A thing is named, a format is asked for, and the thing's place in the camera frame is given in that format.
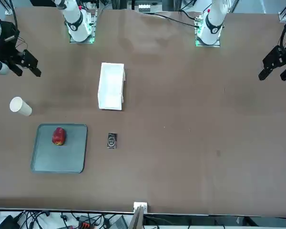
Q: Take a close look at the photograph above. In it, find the white paper cup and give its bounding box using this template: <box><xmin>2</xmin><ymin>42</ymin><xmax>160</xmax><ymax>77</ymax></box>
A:
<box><xmin>9</xmin><ymin>96</ymin><xmax>33</xmax><ymax>117</ymax></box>

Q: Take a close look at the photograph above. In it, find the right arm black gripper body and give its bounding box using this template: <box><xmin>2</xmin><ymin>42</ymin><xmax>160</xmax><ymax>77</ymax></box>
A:
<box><xmin>0</xmin><ymin>21</ymin><xmax>25</xmax><ymax>64</ymax></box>

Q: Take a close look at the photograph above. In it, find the black table cable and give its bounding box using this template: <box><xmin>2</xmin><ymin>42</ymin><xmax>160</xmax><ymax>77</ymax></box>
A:
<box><xmin>143</xmin><ymin>12</ymin><xmax>198</xmax><ymax>27</ymax></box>

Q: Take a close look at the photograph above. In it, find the aluminium profile post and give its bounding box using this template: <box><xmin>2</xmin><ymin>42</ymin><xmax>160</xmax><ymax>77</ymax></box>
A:
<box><xmin>128</xmin><ymin>201</ymin><xmax>149</xmax><ymax>229</ymax></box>

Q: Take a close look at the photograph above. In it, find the gray rectangular tray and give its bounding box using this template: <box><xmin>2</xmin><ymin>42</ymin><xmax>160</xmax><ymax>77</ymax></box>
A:
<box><xmin>30</xmin><ymin>123</ymin><xmax>88</xmax><ymax>174</ymax></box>

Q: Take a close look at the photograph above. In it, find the dark ribbed power adapter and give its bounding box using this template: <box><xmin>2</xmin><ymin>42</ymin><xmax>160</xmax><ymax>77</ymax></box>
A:
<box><xmin>109</xmin><ymin>216</ymin><xmax>129</xmax><ymax>229</ymax></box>

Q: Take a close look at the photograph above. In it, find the red apple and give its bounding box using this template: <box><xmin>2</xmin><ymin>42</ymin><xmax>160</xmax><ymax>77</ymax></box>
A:
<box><xmin>51</xmin><ymin>127</ymin><xmax>67</xmax><ymax>146</ymax></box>

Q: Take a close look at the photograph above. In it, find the small black printed box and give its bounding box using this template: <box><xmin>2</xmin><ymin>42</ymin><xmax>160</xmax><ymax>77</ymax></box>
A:
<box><xmin>107</xmin><ymin>133</ymin><xmax>118</xmax><ymax>149</ymax></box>

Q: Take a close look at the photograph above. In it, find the white plastic bin box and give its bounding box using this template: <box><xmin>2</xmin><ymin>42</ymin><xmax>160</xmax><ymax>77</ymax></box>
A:
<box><xmin>97</xmin><ymin>62</ymin><xmax>128</xmax><ymax>111</ymax></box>

